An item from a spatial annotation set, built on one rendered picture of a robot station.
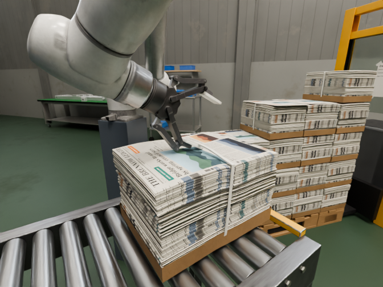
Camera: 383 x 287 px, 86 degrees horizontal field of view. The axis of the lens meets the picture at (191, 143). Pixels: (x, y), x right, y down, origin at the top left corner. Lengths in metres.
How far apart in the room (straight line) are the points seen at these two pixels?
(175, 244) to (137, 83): 0.34
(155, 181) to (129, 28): 0.27
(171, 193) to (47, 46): 0.31
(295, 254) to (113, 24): 0.62
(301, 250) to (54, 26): 0.70
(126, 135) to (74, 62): 0.84
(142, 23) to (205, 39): 4.73
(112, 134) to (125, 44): 0.93
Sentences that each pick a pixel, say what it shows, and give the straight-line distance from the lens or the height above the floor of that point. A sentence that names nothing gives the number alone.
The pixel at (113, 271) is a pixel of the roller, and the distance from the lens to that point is 0.58.
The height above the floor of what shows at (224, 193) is 0.96.
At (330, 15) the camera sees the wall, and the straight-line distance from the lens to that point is 4.97.
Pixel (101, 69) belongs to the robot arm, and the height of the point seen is 1.24.
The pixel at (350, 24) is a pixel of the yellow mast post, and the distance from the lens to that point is 2.64.
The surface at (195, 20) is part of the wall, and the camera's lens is 5.23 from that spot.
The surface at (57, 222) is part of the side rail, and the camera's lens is 0.79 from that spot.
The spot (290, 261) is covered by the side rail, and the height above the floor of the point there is 0.80.
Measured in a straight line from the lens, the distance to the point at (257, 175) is 0.57.
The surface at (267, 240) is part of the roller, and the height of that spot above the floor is 0.80.
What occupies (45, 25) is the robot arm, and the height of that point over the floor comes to 1.30.
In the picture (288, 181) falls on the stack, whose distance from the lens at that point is 1.73.
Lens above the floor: 1.22
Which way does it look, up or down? 17 degrees down
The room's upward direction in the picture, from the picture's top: straight up
